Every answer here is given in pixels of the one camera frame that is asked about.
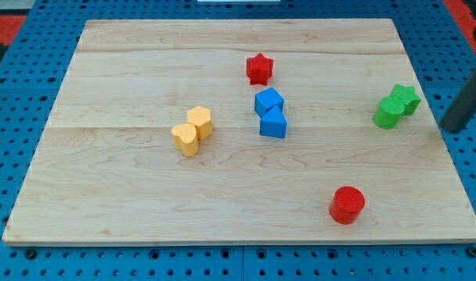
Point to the yellow hexagon block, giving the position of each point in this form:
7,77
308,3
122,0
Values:
201,118

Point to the green star block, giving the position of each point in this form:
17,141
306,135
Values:
408,96

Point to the red cylinder block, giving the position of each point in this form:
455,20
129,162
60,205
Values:
347,203

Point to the red star block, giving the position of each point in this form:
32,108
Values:
259,69

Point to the wooden board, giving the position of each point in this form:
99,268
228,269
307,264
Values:
106,171

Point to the green cylinder block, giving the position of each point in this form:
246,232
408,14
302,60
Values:
389,112

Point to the yellow heart block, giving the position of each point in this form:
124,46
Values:
185,138

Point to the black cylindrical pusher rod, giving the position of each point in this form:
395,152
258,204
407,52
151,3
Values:
462,109

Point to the blue triangle block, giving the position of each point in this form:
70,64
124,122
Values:
273,123

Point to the blue cube block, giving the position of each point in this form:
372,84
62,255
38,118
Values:
266,100

